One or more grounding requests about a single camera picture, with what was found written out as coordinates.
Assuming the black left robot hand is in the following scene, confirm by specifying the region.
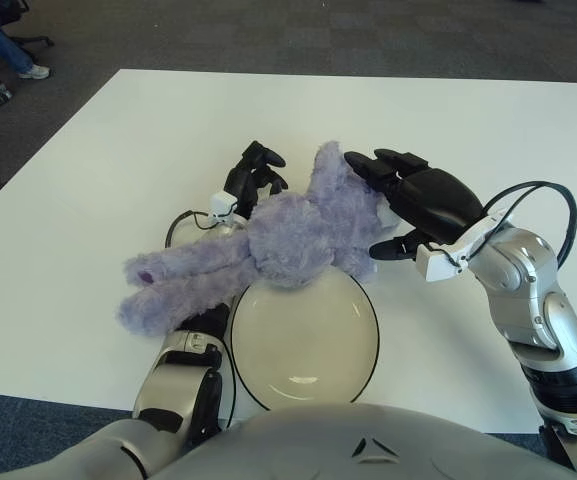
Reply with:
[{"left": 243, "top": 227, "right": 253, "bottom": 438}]
[{"left": 224, "top": 140, "right": 290, "bottom": 220}]

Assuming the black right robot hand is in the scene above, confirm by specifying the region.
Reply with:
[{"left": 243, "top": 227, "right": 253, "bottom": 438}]
[{"left": 343, "top": 148, "right": 485, "bottom": 262}]

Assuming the purple plush bunny doll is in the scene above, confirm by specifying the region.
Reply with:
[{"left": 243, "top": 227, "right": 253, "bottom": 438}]
[{"left": 115, "top": 140, "right": 404, "bottom": 335}]

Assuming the white plate with black rim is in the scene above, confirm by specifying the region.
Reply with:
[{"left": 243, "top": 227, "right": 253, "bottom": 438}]
[{"left": 229, "top": 267, "right": 381, "bottom": 405}]

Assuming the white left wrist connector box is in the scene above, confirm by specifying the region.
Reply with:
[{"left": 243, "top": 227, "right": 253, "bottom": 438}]
[{"left": 209, "top": 191, "right": 238, "bottom": 221}]

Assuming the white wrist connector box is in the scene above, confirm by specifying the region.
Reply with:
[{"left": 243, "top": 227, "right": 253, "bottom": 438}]
[
  {"left": 209, "top": 191, "right": 238, "bottom": 221},
  {"left": 415, "top": 209, "right": 512, "bottom": 284}
]

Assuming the white right wrist connector box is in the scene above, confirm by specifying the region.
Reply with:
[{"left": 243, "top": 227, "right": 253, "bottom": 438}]
[{"left": 415, "top": 209, "right": 512, "bottom": 284}]

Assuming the seated person in jeans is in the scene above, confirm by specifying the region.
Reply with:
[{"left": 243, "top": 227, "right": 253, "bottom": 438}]
[{"left": 0, "top": 0, "right": 55, "bottom": 70}]

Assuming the grey robot torso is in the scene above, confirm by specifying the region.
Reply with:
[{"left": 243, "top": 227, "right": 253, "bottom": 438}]
[{"left": 0, "top": 402, "right": 577, "bottom": 480}]

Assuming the person leg in blue jeans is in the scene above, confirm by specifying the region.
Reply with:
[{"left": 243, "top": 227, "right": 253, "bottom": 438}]
[{"left": 0, "top": 0, "right": 37, "bottom": 74}]

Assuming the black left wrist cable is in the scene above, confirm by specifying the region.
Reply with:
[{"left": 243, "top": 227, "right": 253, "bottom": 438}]
[{"left": 164, "top": 210, "right": 219, "bottom": 249}]

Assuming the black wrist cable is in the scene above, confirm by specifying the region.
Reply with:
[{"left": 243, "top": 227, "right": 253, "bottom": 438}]
[
  {"left": 482, "top": 180, "right": 577, "bottom": 266},
  {"left": 164, "top": 210, "right": 219, "bottom": 249}
]

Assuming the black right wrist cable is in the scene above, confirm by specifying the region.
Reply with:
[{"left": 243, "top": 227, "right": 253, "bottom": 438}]
[{"left": 482, "top": 180, "right": 577, "bottom": 266}]

